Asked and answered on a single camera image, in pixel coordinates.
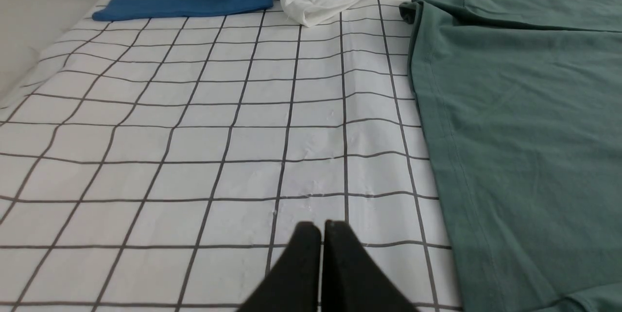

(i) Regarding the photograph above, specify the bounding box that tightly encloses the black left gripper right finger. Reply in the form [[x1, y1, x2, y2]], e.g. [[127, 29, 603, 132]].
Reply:
[[321, 220, 418, 312]]

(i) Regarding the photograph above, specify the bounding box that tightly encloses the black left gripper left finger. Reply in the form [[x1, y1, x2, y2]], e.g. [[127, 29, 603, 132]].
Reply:
[[238, 222, 321, 312]]

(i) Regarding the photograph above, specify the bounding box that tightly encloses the white grid tablecloth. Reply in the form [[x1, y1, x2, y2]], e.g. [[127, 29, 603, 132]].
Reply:
[[0, 0, 462, 312]]

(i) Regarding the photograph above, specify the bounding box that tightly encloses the green long-sleeve top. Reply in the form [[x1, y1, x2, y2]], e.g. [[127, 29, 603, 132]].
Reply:
[[399, 0, 622, 312]]

